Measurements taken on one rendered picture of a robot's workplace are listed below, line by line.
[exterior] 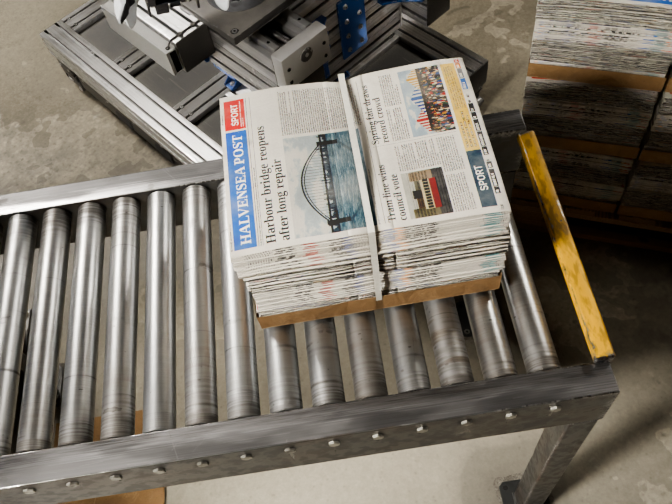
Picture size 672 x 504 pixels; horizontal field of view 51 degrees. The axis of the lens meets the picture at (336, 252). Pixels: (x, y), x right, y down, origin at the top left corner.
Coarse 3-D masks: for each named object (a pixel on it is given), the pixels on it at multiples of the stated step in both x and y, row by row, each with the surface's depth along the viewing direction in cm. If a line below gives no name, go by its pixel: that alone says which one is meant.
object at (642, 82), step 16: (544, 64) 155; (576, 80) 157; (592, 80) 156; (608, 80) 155; (624, 80) 153; (640, 80) 152; (656, 80) 151; (544, 144) 177; (560, 144) 175; (576, 144) 174; (592, 144) 172; (608, 144) 171; (640, 144) 170; (656, 160) 171; (512, 192) 197; (528, 192) 195; (592, 208) 193; (608, 208) 191; (624, 208) 189; (640, 208) 187
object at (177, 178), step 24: (504, 120) 129; (504, 144) 130; (168, 168) 131; (192, 168) 131; (216, 168) 130; (504, 168) 136; (24, 192) 132; (48, 192) 131; (72, 192) 131; (96, 192) 130; (120, 192) 129; (144, 192) 129; (216, 192) 132; (0, 216) 130; (72, 216) 132; (144, 216) 135; (216, 216) 138; (72, 240) 139
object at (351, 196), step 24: (336, 96) 105; (360, 96) 104; (336, 120) 103; (360, 120) 102; (336, 144) 100; (360, 144) 100; (360, 192) 95; (384, 192) 95; (360, 216) 93; (384, 216) 93; (360, 240) 93; (384, 240) 94; (360, 264) 99; (384, 264) 100; (360, 288) 105; (384, 288) 106
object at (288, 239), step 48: (240, 96) 106; (288, 96) 105; (240, 144) 102; (288, 144) 101; (240, 192) 97; (288, 192) 96; (336, 192) 96; (240, 240) 93; (288, 240) 92; (336, 240) 92; (288, 288) 103; (336, 288) 104
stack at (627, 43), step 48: (576, 0) 140; (624, 0) 138; (576, 48) 150; (624, 48) 146; (528, 96) 164; (576, 96) 161; (624, 96) 157; (624, 144) 170; (576, 192) 190; (624, 192) 186; (624, 240) 202
